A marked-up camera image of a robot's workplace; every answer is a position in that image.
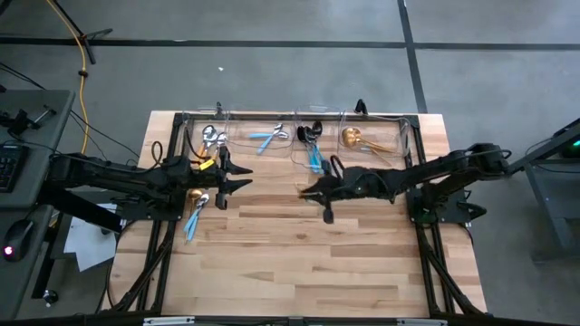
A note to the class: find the black computer mouse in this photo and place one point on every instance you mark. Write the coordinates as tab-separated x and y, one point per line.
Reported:
18	240

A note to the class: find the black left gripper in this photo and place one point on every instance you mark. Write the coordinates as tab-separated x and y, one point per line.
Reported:
204	181

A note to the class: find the black keyboard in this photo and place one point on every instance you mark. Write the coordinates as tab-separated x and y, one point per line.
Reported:
11	167

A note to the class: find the black desk gadget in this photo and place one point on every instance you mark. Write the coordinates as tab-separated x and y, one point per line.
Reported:
20	122

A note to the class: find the grey desk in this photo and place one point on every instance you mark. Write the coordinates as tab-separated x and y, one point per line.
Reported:
36	136

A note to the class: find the dark grey metal cart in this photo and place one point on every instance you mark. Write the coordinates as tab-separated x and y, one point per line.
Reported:
557	190

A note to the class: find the white paper sheet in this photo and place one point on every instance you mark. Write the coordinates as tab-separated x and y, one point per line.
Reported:
90	244

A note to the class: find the black clamp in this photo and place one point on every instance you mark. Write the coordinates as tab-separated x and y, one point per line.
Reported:
360	107
220	108

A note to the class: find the black tripod stand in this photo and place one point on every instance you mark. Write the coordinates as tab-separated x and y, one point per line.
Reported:
86	45

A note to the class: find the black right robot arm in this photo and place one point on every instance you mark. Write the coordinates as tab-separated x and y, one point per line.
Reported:
453	165

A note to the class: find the silver metal bracket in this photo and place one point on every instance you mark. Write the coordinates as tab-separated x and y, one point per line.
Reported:
167	321
421	322

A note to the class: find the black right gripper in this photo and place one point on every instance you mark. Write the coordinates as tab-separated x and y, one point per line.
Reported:
362	185

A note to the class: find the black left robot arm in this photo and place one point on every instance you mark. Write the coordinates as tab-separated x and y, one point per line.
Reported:
113	179

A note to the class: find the clear plastic bin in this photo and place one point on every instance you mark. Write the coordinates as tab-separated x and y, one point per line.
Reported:
249	149
394	133
190	136
333	136

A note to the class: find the black support beam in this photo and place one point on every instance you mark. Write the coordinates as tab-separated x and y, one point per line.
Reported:
77	206

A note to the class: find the black caster wheel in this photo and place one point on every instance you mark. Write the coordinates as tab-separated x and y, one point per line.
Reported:
50	296

